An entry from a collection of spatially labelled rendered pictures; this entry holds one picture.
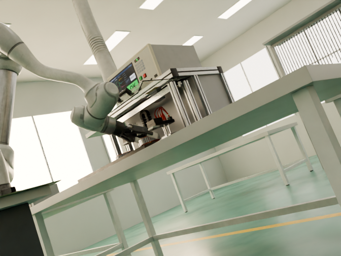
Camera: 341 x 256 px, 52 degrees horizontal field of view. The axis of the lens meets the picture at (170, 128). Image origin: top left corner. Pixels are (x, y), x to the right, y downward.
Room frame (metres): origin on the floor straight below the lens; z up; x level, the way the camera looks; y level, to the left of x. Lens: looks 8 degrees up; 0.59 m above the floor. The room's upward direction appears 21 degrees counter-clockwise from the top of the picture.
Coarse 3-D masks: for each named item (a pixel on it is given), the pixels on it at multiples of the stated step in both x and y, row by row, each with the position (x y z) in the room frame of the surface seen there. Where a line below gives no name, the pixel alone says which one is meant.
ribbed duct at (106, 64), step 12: (72, 0) 3.36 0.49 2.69; (84, 0) 3.35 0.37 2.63; (84, 12) 3.32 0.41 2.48; (84, 24) 3.32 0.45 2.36; (96, 24) 3.36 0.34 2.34; (96, 36) 3.29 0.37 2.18; (96, 48) 3.26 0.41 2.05; (96, 60) 3.27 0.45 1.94; (108, 60) 3.21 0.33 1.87; (108, 72) 3.14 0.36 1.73
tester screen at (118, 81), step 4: (128, 68) 1.95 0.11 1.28; (132, 68) 1.93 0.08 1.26; (124, 72) 1.98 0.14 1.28; (128, 72) 1.96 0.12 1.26; (132, 72) 1.94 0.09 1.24; (116, 76) 2.04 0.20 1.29; (120, 76) 2.02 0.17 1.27; (124, 76) 1.99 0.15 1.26; (128, 76) 1.97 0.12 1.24; (112, 80) 2.08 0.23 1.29; (116, 80) 2.05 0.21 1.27; (120, 80) 2.03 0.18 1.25; (132, 80) 1.96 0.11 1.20; (116, 84) 2.06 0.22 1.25; (120, 84) 2.04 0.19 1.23; (124, 84) 2.01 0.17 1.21; (128, 84) 1.99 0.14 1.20; (120, 88) 2.04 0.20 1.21; (124, 88) 2.02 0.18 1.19
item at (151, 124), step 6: (150, 120) 1.82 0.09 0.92; (156, 120) 1.81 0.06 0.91; (162, 120) 1.84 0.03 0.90; (168, 120) 1.87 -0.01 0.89; (174, 120) 1.90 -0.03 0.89; (150, 126) 1.83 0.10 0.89; (156, 126) 1.80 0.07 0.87; (162, 126) 1.90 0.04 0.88; (168, 126) 1.87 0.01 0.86; (168, 132) 1.89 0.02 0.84
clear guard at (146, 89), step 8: (144, 80) 1.58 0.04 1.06; (152, 80) 1.62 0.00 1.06; (160, 80) 1.66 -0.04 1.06; (168, 80) 1.71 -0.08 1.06; (176, 80) 1.77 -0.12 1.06; (136, 88) 1.58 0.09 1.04; (144, 88) 1.70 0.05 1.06; (152, 88) 1.75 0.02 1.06; (160, 88) 1.81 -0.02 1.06; (128, 96) 1.61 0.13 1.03; (136, 96) 1.78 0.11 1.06; (144, 96) 1.84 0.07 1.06; (152, 96) 1.90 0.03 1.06; (120, 104) 1.64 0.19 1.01
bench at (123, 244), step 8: (104, 192) 3.34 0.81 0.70; (80, 200) 3.15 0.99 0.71; (88, 200) 3.77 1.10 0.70; (112, 200) 3.42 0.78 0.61; (56, 208) 2.98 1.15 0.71; (64, 208) 3.51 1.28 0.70; (112, 208) 3.40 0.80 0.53; (48, 216) 4.22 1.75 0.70; (112, 216) 3.40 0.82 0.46; (120, 224) 3.42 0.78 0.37; (120, 232) 3.40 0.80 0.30; (120, 240) 3.40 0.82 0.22; (96, 248) 3.74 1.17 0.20; (104, 248) 3.64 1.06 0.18; (112, 248) 3.30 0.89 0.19
